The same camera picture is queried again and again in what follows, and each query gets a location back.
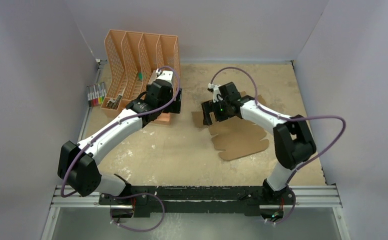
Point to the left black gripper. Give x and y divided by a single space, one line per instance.
173 107

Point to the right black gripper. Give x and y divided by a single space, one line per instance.
211 108

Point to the brown cardboard box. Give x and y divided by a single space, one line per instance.
233 138

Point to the orange plastic file organizer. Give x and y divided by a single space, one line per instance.
129 53

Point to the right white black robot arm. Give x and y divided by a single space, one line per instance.
293 141

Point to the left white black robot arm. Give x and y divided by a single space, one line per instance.
78 162

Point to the black white patterned card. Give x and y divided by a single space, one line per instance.
113 104

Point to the pack of coloured markers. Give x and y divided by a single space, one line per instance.
96 94

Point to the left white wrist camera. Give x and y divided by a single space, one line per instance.
166 75

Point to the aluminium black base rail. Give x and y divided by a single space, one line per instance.
247 200

